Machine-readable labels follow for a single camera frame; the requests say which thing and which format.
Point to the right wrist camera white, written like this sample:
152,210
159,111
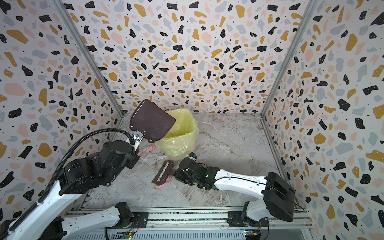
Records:
193,156

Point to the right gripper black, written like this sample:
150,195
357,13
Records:
181,172

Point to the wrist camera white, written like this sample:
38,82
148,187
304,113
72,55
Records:
137,137
193,156

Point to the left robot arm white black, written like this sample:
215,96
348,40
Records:
75,179

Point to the brown dustpan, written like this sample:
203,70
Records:
151,120

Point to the bin with yellow bag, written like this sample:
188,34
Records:
181,138

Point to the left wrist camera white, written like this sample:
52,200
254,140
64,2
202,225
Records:
137,137

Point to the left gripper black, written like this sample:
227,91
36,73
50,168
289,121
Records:
136,158

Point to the pink paper scrap lower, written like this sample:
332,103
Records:
162,185

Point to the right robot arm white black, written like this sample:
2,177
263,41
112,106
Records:
275,197

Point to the brown cartoon face brush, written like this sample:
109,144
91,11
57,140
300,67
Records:
165,171

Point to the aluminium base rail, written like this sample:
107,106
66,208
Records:
189,223

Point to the pink paper scrap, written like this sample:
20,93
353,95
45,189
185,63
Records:
162,185
151,148

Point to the pink paper scrap upper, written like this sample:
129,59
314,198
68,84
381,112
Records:
151,148

